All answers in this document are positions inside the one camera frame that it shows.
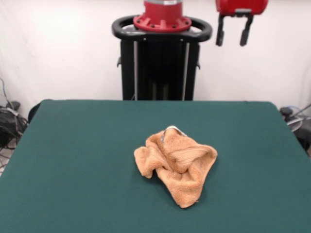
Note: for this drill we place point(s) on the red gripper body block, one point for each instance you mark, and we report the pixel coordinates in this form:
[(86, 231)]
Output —
[(240, 4)]

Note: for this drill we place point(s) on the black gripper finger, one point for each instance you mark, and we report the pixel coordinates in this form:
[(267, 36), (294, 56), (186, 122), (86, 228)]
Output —
[(220, 31), (246, 31)]

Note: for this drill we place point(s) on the orange terry towel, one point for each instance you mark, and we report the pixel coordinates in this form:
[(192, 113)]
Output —
[(179, 179)]

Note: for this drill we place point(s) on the black floor equipment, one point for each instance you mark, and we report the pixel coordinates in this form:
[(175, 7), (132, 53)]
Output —
[(305, 138)]

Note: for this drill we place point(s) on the dark green table cloth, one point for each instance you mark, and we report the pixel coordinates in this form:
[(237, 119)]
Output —
[(73, 170)]

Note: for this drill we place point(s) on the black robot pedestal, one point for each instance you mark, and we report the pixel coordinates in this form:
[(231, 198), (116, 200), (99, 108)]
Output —
[(158, 72)]

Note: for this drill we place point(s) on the grey round pedestal foot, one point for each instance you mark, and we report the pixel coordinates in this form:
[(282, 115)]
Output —
[(295, 123)]

